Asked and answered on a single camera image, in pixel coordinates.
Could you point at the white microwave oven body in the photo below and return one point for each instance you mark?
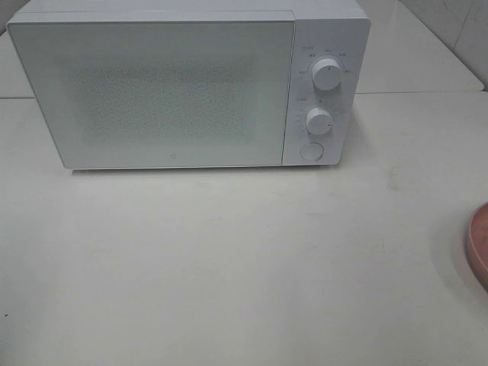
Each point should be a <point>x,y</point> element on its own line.
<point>338,28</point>

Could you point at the white microwave knob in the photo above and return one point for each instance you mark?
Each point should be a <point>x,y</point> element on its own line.
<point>327,72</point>
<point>318,121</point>

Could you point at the white microwave door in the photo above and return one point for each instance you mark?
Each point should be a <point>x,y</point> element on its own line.
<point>160,94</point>

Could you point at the round white door button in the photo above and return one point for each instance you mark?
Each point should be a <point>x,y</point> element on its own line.
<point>312,152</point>

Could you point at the pink round plate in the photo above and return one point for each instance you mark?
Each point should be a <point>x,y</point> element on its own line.
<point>476,244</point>

